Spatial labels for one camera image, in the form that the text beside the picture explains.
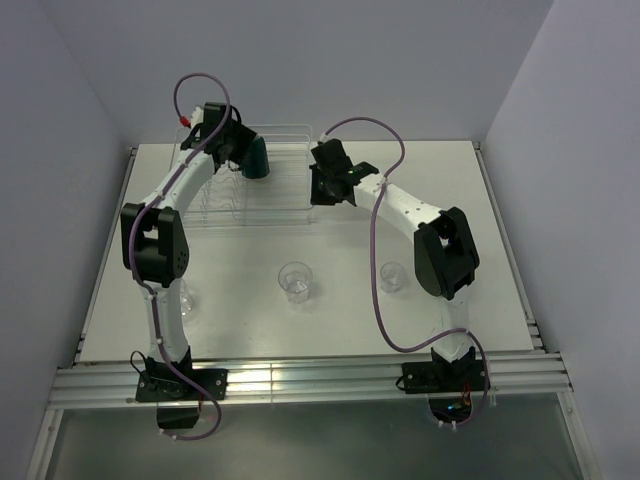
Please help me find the dark teal mug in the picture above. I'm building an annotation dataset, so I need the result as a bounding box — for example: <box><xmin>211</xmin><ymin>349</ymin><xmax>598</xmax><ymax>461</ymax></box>
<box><xmin>242</xmin><ymin>137</ymin><xmax>270</xmax><ymax>180</ymax></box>

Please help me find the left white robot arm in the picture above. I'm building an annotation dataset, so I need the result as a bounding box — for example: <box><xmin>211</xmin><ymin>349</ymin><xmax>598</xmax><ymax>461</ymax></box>
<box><xmin>120</xmin><ymin>102</ymin><xmax>270</xmax><ymax>399</ymax></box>

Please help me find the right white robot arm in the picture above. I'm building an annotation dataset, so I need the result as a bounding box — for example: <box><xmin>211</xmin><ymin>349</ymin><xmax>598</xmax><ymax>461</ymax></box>
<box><xmin>310</xmin><ymin>139</ymin><xmax>480</xmax><ymax>390</ymax></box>

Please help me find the clear acrylic dish rack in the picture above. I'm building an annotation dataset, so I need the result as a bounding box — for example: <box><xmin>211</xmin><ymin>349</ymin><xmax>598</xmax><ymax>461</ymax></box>
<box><xmin>182</xmin><ymin>124</ymin><xmax>313</xmax><ymax>231</ymax></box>

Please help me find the clear glass centre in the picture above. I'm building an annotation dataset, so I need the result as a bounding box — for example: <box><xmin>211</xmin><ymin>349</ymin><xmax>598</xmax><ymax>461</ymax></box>
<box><xmin>278</xmin><ymin>262</ymin><xmax>313</xmax><ymax>304</ymax></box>

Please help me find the small clear glass right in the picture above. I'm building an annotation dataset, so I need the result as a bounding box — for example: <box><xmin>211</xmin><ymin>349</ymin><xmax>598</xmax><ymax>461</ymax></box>
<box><xmin>380</xmin><ymin>262</ymin><xmax>407</xmax><ymax>293</ymax></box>

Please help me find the clear glass left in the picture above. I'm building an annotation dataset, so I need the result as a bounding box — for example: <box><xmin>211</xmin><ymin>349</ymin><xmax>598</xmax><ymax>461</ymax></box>
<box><xmin>180</xmin><ymin>279</ymin><xmax>195</xmax><ymax>316</ymax></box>

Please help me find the black box under left base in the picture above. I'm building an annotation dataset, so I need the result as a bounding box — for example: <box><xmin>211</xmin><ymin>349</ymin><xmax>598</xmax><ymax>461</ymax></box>
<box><xmin>156</xmin><ymin>407</ymin><xmax>200</xmax><ymax>431</ymax></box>

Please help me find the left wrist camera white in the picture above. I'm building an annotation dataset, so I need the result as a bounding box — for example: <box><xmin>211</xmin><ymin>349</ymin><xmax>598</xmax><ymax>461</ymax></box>
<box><xmin>179</xmin><ymin>105</ymin><xmax>204</xmax><ymax>130</ymax></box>

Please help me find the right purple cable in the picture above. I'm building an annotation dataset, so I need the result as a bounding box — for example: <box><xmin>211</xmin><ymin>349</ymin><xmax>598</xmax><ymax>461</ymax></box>
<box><xmin>319</xmin><ymin>116</ymin><xmax>493</xmax><ymax>427</ymax></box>

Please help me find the purple cable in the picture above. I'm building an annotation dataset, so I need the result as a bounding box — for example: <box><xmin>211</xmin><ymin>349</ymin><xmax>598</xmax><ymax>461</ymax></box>
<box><xmin>319</xmin><ymin>116</ymin><xmax>493</xmax><ymax>427</ymax></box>
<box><xmin>126</xmin><ymin>73</ymin><xmax>232</xmax><ymax>441</ymax></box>

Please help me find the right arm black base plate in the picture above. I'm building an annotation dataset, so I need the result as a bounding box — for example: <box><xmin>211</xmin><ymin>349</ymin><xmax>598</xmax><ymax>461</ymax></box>
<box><xmin>396</xmin><ymin>359</ymin><xmax>491</xmax><ymax>394</ymax></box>

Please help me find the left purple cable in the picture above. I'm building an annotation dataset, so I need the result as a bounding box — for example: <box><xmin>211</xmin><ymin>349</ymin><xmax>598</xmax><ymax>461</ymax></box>
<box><xmin>126</xmin><ymin>73</ymin><xmax>232</xmax><ymax>441</ymax></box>

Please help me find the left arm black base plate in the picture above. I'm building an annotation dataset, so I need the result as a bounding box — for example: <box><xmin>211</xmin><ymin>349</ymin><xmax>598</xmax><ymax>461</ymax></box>
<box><xmin>135</xmin><ymin>368</ymin><xmax>229</xmax><ymax>403</ymax></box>

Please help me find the aluminium rail frame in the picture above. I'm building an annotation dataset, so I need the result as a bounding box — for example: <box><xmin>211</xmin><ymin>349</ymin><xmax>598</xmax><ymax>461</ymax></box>
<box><xmin>28</xmin><ymin>141</ymin><xmax>601</xmax><ymax>479</ymax></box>

